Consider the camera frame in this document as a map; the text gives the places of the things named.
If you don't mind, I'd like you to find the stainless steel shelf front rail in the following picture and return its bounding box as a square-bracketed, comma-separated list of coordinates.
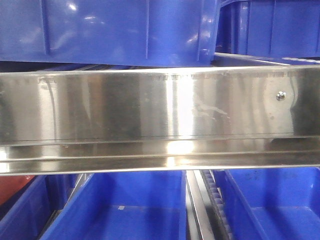
[0, 65, 320, 176]

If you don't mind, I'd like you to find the blue bin lower right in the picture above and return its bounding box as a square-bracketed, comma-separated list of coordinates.
[213, 167, 320, 240]

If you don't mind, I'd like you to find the red bin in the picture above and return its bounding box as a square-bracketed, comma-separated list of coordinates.
[0, 175, 35, 205]

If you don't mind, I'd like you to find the blue bin upper right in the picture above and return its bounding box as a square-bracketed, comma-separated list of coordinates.
[215, 0, 320, 58]

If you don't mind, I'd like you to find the blue bin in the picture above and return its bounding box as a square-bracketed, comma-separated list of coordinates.
[215, 0, 320, 58]
[0, 174, 78, 240]
[0, 0, 220, 67]
[213, 167, 320, 240]
[42, 170, 187, 240]

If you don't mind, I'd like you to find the blue bin lower centre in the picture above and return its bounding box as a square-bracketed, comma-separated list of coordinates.
[42, 170, 187, 240]

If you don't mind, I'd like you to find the blue bin lower left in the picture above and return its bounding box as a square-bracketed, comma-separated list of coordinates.
[0, 174, 78, 240]

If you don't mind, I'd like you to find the silver rail screw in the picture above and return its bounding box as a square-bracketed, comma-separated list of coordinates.
[275, 91, 287, 101]

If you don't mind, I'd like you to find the blue bin upper left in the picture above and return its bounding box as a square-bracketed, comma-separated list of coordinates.
[0, 0, 220, 67]

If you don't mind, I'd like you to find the roller track rail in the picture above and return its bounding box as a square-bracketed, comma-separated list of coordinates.
[185, 170, 234, 240]

